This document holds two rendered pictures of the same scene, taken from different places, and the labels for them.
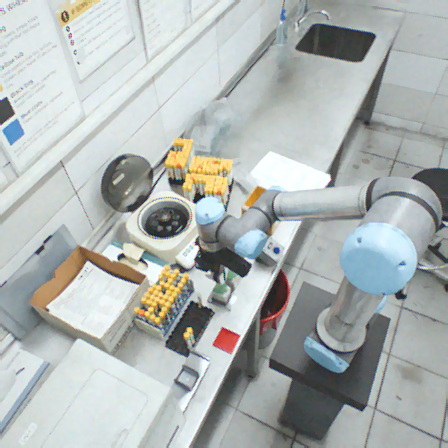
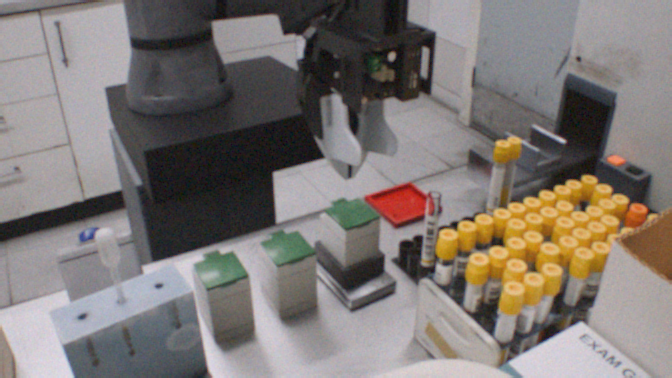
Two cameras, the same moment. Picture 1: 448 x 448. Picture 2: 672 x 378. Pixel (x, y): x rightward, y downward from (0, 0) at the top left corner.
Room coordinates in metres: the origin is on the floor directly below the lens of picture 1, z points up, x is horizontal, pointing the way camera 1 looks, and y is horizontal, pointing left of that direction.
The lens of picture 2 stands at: (1.08, 0.24, 1.27)
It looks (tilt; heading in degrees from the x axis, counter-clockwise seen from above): 31 degrees down; 210
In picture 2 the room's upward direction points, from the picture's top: straight up
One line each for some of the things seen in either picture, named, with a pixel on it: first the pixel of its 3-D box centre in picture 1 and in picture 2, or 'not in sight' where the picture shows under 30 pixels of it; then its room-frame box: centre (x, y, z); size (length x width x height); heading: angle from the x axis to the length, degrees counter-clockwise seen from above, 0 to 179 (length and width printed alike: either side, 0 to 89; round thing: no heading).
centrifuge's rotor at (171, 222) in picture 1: (166, 222); not in sight; (0.96, 0.21, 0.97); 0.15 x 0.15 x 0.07
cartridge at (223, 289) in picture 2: not in sight; (223, 294); (0.79, -0.04, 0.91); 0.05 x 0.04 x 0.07; 60
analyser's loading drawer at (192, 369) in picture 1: (183, 386); (544, 150); (0.38, 0.15, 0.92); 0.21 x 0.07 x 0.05; 150
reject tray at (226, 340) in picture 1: (226, 340); (403, 203); (0.53, 0.02, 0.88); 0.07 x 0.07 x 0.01; 60
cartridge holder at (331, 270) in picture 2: (222, 297); (349, 262); (0.67, 0.02, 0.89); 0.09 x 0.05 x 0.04; 62
